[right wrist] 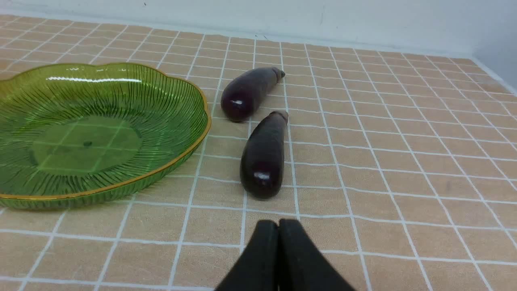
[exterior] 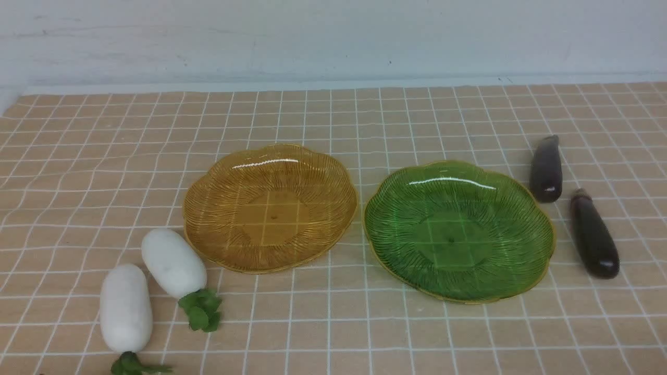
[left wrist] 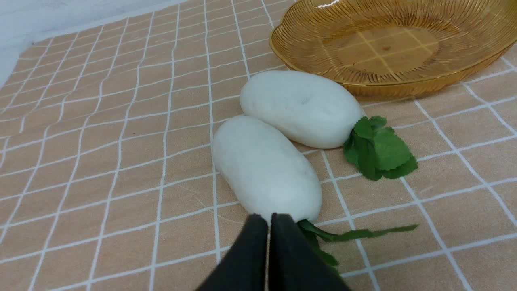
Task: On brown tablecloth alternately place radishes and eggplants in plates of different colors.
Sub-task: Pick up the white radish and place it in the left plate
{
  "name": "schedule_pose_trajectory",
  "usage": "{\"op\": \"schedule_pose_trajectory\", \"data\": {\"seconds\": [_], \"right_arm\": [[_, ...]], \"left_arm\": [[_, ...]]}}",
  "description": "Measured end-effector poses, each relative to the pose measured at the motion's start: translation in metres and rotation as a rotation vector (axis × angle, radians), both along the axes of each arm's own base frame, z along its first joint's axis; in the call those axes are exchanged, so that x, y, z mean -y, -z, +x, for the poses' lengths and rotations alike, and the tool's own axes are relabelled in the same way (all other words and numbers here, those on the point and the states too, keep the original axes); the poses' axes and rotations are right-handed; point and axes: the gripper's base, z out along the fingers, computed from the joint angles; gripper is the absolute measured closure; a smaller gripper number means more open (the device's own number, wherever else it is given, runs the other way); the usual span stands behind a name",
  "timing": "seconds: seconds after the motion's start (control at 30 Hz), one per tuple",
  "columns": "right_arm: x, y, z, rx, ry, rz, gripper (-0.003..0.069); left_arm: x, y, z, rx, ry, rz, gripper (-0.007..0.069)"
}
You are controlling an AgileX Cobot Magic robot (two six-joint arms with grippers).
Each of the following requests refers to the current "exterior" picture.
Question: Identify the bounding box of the purple eggplant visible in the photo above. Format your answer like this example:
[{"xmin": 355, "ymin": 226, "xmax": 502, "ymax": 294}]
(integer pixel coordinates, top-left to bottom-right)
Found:
[
  {"xmin": 528, "ymin": 134, "xmax": 563, "ymax": 203},
  {"xmin": 570, "ymin": 188, "xmax": 620, "ymax": 279}
]

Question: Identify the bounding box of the green ribbed glass plate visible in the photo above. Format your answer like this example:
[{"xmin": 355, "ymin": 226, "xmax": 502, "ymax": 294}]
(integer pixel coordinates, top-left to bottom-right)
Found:
[{"xmin": 364, "ymin": 160, "xmax": 557, "ymax": 304}]

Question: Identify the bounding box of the white radish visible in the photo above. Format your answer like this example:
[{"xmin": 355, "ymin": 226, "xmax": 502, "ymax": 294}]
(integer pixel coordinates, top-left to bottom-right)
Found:
[
  {"xmin": 100, "ymin": 264, "xmax": 173, "ymax": 374},
  {"xmin": 141, "ymin": 228, "xmax": 221, "ymax": 332}
]

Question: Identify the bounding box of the beige checkered tablecloth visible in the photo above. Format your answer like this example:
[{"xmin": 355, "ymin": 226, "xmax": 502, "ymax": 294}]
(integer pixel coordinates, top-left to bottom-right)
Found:
[{"xmin": 1, "ymin": 82, "xmax": 666, "ymax": 374}]

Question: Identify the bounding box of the amber ribbed glass plate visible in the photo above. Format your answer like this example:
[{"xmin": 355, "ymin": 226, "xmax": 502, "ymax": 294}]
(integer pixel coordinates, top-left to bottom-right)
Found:
[{"xmin": 182, "ymin": 143, "xmax": 359, "ymax": 274}]

